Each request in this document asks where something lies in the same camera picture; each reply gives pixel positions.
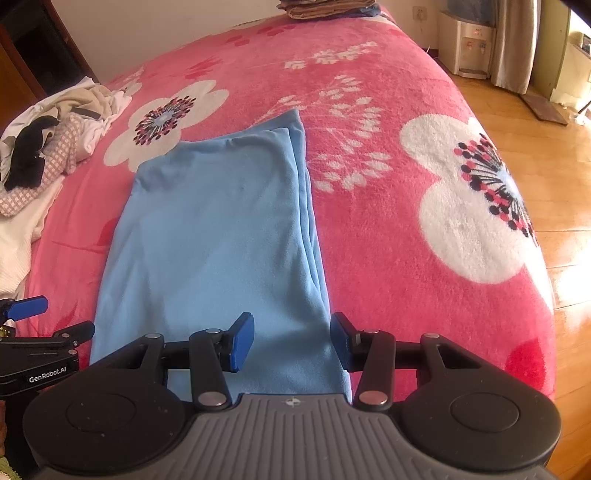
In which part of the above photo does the light blue garment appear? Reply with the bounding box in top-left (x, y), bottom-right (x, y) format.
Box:
top-left (90, 110), bottom-right (351, 396)

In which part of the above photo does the stack of folded clothes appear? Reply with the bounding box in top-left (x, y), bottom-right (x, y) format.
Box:
top-left (276, 0), bottom-right (381, 21)

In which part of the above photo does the pink floral blanket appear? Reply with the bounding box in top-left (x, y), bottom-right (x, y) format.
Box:
top-left (19, 17), bottom-right (556, 395)

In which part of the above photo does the pink checkered white garment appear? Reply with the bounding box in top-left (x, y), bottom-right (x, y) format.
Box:
top-left (1, 113), bottom-right (83, 217)

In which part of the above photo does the wooden door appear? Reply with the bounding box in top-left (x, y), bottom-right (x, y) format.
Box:
top-left (1, 0), bottom-right (95, 127)

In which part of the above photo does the brown floor mat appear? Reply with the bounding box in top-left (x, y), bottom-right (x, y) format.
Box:
top-left (520, 93), bottom-right (568, 126)

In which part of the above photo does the water dispenser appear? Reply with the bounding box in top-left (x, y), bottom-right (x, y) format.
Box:
top-left (438, 11), bottom-right (496, 80)

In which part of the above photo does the beige curtain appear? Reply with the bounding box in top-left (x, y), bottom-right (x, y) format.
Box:
top-left (491, 0), bottom-right (541, 95)

